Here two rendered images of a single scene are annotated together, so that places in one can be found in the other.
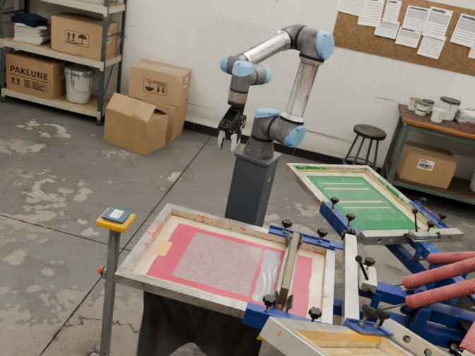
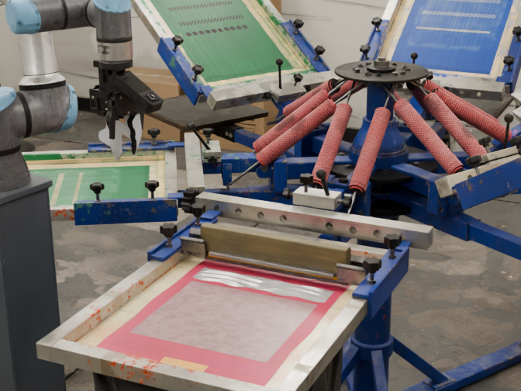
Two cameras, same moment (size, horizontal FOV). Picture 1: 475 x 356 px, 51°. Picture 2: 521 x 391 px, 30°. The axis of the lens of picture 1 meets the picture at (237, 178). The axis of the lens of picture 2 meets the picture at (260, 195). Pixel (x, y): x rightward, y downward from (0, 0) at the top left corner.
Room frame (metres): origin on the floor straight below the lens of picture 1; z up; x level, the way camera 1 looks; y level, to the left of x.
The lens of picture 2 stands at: (0.97, 1.90, 2.00)
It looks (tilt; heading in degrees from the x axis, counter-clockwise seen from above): 20 degrees down; 288
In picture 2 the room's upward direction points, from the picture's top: 1 degrees counter-clockwise
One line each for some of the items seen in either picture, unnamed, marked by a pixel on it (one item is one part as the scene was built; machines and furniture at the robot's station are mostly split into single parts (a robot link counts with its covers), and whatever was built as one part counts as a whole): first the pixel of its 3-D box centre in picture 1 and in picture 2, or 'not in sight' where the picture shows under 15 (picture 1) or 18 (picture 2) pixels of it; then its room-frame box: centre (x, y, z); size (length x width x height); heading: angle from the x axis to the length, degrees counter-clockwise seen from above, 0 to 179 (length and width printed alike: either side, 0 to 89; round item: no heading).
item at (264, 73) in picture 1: (254, 74); (84, 9); (1.98, 0.01, 1.66); 0.11 x 0.11 x 0.08; 53
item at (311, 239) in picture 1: (300, 241); (184, 244); (1.92, -0.33, 0.98); 0.30 x 0.05 x 0.07; 83
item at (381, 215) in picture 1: (379, 198); (98, 157); (2.38, -0.75, 1.05); 1.08 x 0.61 x 0.23; 23
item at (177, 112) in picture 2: not in sight; (260, 141); (2.08, -1.51, 0.91); 1.34 x 0.40 x 0.08; 143
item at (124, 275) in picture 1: (236, 262); (238, 300); (1.67, -0.06, 0.97); 0.79 x 0.58 x 0.04; 83
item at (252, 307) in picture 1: (287, 323); (381, 279); (1.36, -0.27, 0.98); 0.30 x 0.05 x 0.07; 83
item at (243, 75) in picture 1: (242, 76); (112, 13); (1.89, 0.06, 1.66); 0.09 x 0.08 x 0.11; 143
